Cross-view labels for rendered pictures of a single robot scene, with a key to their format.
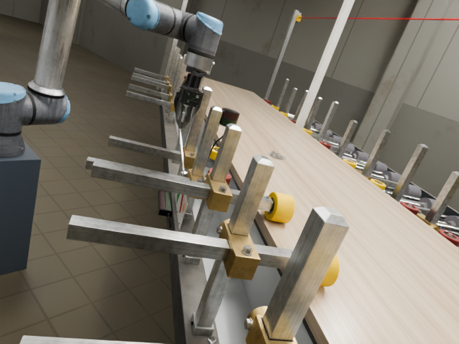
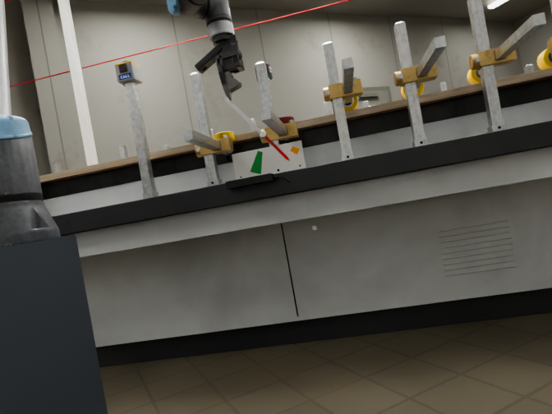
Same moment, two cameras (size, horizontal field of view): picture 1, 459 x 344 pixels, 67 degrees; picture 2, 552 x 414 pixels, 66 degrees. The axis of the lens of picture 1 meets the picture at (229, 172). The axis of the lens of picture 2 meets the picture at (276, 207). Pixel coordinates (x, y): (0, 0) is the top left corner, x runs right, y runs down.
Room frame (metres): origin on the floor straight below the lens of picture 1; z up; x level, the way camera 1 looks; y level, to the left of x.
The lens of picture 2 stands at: (0.41, 1.48, 0.59)
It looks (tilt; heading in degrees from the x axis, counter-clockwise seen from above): 0 degrees down; 298
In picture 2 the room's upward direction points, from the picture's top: 10 degrees counter-clockwise
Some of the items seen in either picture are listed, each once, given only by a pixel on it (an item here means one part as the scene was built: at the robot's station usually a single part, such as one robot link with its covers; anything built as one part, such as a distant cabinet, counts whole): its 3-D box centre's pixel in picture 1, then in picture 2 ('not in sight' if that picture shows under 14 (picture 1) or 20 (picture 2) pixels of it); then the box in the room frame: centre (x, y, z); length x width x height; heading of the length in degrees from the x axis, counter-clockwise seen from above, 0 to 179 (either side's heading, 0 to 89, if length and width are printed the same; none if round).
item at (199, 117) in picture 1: (190, 144); (206, 135); (1.34, 0.18, 0.89); 0.03 x 0.03 x 0.48; 19
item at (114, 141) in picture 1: (166, 153); (210, 144); (1.27, 0.26, 0.84); 0.43 x 0.03 x 0.04; 109
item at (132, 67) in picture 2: not in sight; (129, 75); (1.58, 0.27, 1.18); 0.07 x 0.07 x 0.08; 19
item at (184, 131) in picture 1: (187, 119); (140, 140); (1.59, 0.27, 0.92); 0.05 x 0.04 x 0.45; 19
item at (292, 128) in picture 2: (196, 183); (278, 133); (1.08, 0.09, 0.84); 0.13 x 0.06 x 0.05; 19
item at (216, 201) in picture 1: (216, 190); (342, 90); (0.84, 0.02, 0.94); 0.13 x 0.06 x 0.05; 19
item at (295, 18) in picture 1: (279, 65); not in sight; (3.88, -0.13, 1.25); 0.09 x 0.08 x 1.10; 19
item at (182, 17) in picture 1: (177, 24); (187, 0); (1.21, 0.32, 1.31); 0.12 x 0.12 x 0.09; 66
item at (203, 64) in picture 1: (199, 63); (221, 33); (1.18, 0.21, 1.22); 0.10 x 0.09 x 0.05; 108
